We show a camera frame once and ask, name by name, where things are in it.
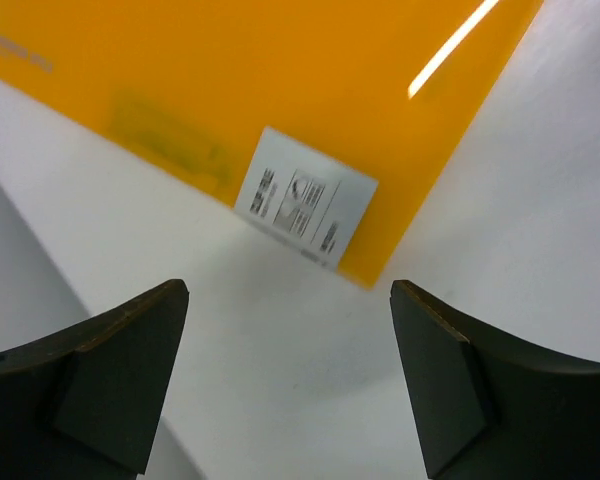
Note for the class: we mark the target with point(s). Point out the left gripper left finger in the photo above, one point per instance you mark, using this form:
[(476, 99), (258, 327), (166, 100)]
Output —
[(85, 402)]

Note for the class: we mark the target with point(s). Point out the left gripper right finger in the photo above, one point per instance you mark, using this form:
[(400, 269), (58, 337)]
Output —
[(490, 405)]

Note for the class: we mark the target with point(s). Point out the orange plastic folder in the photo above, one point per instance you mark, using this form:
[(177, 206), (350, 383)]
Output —
[(326, 123)]

